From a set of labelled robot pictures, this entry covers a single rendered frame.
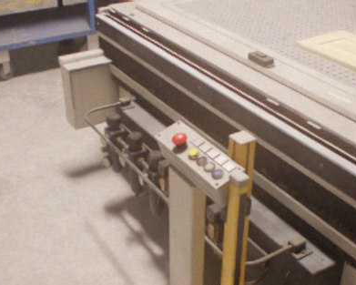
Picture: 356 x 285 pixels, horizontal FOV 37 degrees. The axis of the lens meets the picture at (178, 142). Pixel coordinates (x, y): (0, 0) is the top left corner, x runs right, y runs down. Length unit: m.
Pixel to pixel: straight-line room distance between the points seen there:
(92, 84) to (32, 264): 0.90
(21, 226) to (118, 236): 0.47
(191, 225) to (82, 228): 1.19
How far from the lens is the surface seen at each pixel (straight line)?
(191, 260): 1.49
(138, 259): 2.34
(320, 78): 1.86
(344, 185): 1.51
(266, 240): 1.71
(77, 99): 2.65
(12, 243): 2.53
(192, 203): 1.36
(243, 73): 1.92
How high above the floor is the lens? 1.59
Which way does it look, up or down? 30 degrees down
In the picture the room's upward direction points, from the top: straight up
